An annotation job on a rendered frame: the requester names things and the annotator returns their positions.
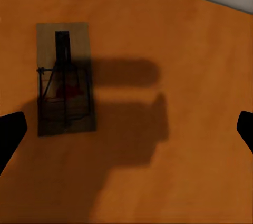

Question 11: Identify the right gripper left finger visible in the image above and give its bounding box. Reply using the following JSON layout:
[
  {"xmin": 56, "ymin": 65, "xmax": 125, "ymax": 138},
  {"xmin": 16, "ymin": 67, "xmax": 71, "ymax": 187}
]
[{"xmin": 0, "ymin": 111, "xmax": 27, "ymax": 174}]

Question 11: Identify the mousetrap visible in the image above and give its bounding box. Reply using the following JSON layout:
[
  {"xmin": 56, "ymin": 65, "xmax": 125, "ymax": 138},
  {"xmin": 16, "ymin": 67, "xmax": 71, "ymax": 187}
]
[{"xmin": 36, "ymin": 23, "xmax": 96, "ymax": 137}]

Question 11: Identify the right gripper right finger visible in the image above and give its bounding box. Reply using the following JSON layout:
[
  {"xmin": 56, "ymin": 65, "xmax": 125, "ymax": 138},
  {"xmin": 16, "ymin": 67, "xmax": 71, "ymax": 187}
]
[{"xmin": 237, "ymin": 111, "xmax": 253, "ymax": 153}]

